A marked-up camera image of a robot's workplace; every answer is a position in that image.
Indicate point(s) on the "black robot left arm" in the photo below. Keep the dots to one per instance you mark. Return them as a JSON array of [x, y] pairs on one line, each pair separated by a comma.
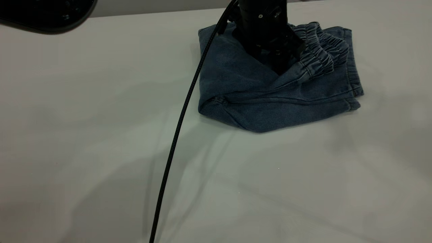
[[44, 13]]

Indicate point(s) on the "blue denim shorts with print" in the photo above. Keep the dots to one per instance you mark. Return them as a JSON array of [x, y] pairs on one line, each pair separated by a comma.
[[256, 101]]

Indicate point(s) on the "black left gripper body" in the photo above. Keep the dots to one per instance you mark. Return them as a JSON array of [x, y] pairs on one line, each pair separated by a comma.
[[263, 30]]

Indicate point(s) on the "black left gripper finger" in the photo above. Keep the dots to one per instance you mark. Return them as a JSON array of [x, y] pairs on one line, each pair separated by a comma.
[[281, 65]]

